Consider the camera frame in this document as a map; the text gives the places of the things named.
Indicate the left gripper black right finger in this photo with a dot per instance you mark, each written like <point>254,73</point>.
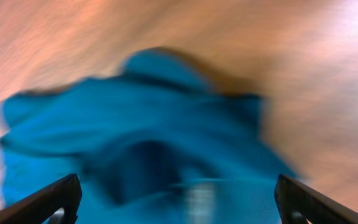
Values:
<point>298,203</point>

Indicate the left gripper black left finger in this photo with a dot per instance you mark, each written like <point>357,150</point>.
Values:
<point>55,203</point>

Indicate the blue t-shirt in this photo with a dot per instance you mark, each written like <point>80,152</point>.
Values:
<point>155,144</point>

